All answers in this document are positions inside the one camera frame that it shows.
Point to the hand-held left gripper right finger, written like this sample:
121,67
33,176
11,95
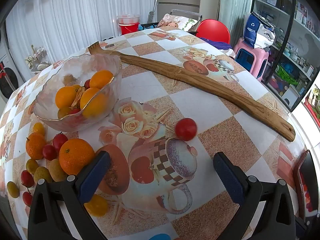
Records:
231,177

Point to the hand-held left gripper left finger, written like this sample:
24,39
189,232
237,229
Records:
93,177

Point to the large orange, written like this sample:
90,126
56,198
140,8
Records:
76,156

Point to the pale green round fruit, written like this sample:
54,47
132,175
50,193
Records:
56,171
42,173

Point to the red cherry tomato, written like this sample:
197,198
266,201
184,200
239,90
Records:
49,152
59,141
75,111
26,198
185,129
27,178
87,83

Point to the clear glass bowl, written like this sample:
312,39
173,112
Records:
50,90

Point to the orange-yellow cherry tomato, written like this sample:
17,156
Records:
98,206

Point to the yellow cherry tomato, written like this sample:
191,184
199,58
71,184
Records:
32,166
12,189
38,129
63,112

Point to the small mandarin orange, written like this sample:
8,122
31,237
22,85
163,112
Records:
35,146

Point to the medium orange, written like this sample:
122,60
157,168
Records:
101,78
65,96
95,103

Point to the dark red-rimmed tray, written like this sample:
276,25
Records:
306,180

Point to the dry physalis husk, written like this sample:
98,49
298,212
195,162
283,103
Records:
78,96

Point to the wooden back scratcher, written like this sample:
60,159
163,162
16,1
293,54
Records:
190,76

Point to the pink plastic stool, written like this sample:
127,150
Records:
241,45

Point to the purple cloth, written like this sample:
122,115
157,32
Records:
220,45

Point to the shoe rack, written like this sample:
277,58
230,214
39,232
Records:
37,55

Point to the red plastic chair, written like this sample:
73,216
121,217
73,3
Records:
212,30

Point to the blue and white bag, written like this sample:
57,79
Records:
251,30

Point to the red bucket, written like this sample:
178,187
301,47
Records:
128,28

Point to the blue basin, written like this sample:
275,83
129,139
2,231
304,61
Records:
148,26

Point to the white curtain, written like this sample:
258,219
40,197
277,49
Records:
75,17

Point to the white basin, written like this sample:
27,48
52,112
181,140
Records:
127,18

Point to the floral cushion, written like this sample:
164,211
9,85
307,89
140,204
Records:
175,20

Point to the flat mop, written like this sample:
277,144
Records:
151,17

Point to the glass display cabinet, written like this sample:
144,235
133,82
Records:
287,10

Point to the white cabinet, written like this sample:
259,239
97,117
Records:
178,2

